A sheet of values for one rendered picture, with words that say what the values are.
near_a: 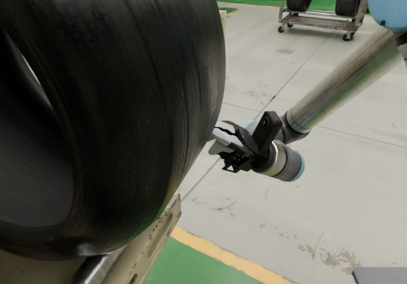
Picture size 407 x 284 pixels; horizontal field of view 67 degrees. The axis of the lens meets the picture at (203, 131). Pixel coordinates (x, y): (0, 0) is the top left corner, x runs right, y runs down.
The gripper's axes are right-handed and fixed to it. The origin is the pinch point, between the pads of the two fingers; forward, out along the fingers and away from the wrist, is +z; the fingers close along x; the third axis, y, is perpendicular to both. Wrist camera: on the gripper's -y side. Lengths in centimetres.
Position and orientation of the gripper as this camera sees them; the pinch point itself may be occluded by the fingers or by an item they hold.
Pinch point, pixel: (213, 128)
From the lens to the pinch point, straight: 62.3
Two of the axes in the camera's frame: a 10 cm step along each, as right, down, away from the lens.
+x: -3.0, -7.5, 5.9
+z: -6.8, -2.6, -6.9
